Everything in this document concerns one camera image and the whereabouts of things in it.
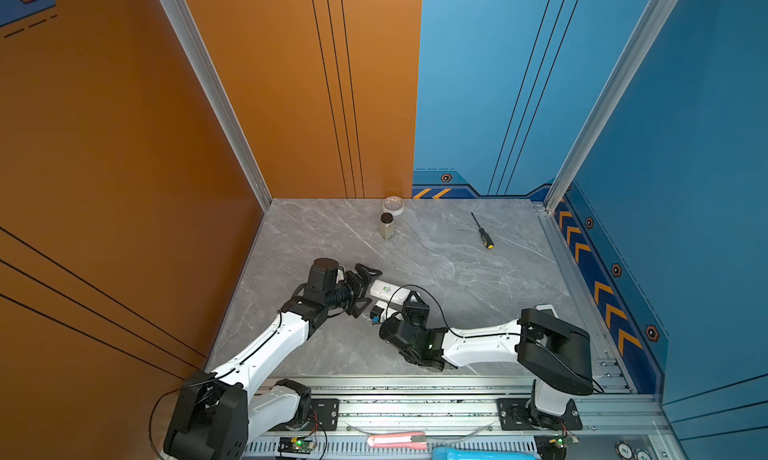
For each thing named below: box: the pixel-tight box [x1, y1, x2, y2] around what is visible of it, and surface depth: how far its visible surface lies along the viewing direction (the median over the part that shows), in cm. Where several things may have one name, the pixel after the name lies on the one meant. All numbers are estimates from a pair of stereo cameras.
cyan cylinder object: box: [432, 446, 536, 460], surface depth 71 cm
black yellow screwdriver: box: [471, 212, 495, 249], surface depth 111 cm
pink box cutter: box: [367, 432, 428, 450], surface depth 71 cm
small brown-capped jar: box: [380, 212, 395, 241], surface depth 105 cm
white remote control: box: [370, 279, 412, 304], surface depth 84 cm
